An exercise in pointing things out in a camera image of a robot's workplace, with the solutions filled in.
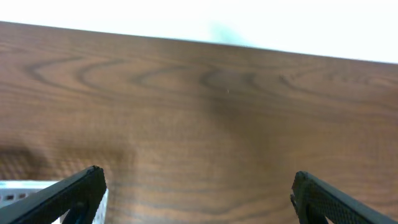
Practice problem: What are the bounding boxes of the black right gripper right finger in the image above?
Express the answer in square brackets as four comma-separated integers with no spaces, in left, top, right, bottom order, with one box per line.
[290,171,397,224]

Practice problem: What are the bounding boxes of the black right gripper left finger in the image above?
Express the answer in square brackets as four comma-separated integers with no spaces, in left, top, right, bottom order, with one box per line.
[1,166,107,224]

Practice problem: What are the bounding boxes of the clear plastic basket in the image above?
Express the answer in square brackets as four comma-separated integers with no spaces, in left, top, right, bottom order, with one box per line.
[1,180,109,224]

